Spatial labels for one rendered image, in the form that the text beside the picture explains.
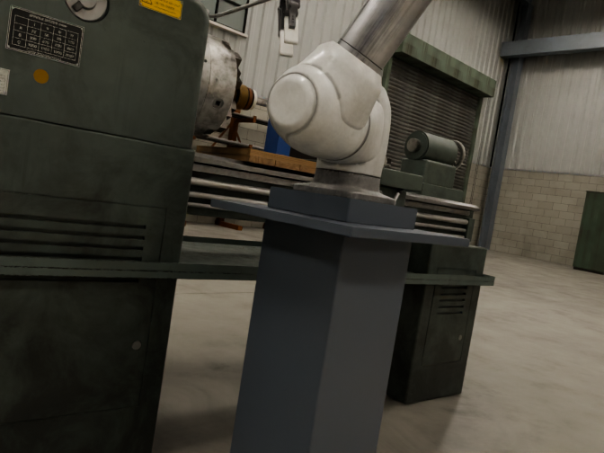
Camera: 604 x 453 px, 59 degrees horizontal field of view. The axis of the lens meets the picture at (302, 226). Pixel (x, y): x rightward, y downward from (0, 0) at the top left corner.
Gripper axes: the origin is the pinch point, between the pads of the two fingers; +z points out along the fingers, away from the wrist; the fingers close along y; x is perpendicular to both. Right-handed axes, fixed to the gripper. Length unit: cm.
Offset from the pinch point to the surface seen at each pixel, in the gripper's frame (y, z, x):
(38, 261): -33, 46, -49
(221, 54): -37.0, -22.4, -11.4
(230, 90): -41.0, -13.2, -7.8
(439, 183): -99, -22, 94
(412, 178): -64, -4, 61
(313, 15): -692, -681, 217
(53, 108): -21, 13, -49
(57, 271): -35, 47, -45
